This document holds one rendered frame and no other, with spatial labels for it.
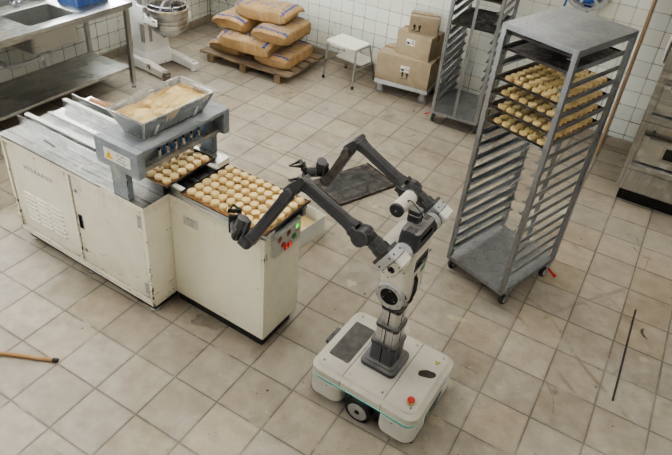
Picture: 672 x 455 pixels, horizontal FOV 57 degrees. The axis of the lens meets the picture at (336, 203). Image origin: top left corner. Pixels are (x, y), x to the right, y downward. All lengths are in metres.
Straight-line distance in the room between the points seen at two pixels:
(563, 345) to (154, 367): 2.53
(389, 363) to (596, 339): 1.59
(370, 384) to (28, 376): 1.89
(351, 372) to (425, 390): 0.40
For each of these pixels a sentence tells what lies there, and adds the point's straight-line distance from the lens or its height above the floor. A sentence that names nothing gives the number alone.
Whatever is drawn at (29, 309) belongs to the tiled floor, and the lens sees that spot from 4.34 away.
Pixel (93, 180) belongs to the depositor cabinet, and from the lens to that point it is 3.84.
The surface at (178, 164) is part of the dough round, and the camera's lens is 3.77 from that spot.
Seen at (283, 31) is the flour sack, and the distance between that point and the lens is 6.93.
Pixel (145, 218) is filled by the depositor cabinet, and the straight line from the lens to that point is 3.60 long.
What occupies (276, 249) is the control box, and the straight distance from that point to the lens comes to 3.36.
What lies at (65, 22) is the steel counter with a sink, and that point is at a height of 0.88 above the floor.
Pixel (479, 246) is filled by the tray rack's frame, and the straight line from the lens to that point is 4.63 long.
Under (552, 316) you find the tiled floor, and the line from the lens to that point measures 4.49.
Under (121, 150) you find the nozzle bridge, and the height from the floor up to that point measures 1.16.
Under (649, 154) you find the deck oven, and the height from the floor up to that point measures 0.51.
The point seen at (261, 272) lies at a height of 0.61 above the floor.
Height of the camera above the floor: 2.90
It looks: 35 degrees down
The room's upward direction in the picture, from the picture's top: 6 degrees clockwise
